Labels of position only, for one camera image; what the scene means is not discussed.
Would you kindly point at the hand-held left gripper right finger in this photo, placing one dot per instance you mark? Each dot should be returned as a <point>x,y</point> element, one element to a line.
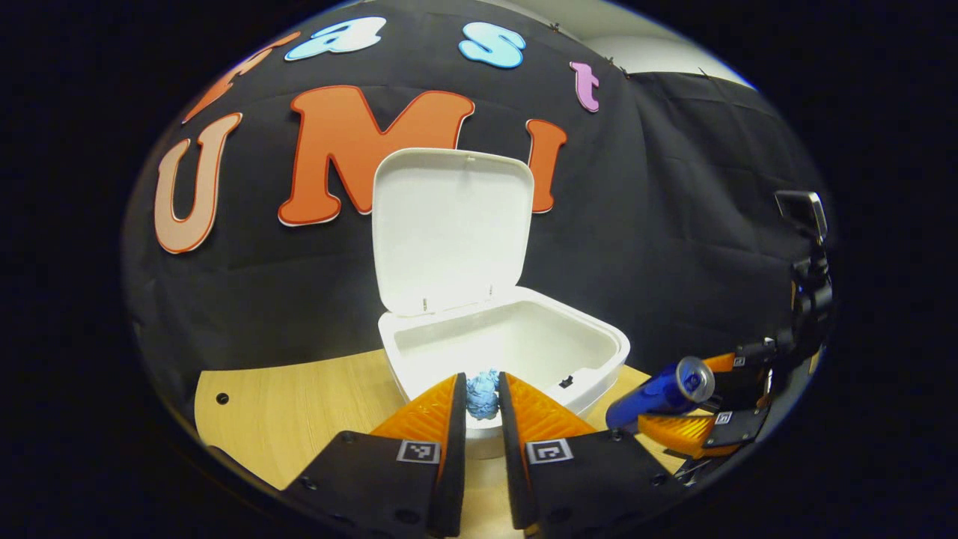
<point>513,464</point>

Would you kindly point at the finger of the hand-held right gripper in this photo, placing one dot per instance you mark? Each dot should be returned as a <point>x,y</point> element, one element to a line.
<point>748,385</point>
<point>737,428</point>

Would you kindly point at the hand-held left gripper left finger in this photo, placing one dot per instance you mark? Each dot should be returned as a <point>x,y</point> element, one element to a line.
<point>453,464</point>

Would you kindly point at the light blue paper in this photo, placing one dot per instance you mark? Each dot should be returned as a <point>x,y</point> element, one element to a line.
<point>483,393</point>

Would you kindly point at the blue pop can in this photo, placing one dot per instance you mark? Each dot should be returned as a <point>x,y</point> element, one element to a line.
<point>651,393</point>

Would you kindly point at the white desktop garbage bin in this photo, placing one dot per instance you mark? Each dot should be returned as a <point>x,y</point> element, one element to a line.
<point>449,224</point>

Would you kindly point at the wooden desktop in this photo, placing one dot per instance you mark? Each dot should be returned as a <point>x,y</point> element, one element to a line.
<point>299,404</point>

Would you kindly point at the black backdrop cloth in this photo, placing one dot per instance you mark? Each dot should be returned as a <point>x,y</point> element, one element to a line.
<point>658,224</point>

